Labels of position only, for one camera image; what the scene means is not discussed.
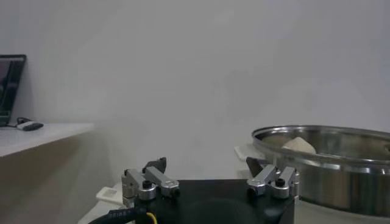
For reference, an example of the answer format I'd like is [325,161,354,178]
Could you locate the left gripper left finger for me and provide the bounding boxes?
[121,156,181,208]

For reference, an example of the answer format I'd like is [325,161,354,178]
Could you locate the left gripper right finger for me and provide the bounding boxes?
[246,156,301,200]

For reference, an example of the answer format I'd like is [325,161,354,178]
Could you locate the white steamed baozi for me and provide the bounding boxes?
[282,136,317,155]

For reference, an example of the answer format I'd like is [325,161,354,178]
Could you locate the stainless steel steamer basket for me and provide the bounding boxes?
[233,124,390,219]

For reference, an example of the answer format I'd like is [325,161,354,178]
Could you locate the white electric cooking pot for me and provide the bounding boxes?
[239,169,390,224]

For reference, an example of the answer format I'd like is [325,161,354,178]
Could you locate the white side table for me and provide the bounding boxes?
[0,122,95,158]

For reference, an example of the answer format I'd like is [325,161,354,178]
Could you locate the black laptop screen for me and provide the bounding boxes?
[0,54,27,128]

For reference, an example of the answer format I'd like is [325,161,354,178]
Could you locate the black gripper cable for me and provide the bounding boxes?
[87,206,158,224]

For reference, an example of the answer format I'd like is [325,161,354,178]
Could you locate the thin black looped cable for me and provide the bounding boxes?
[9,117,32,127]

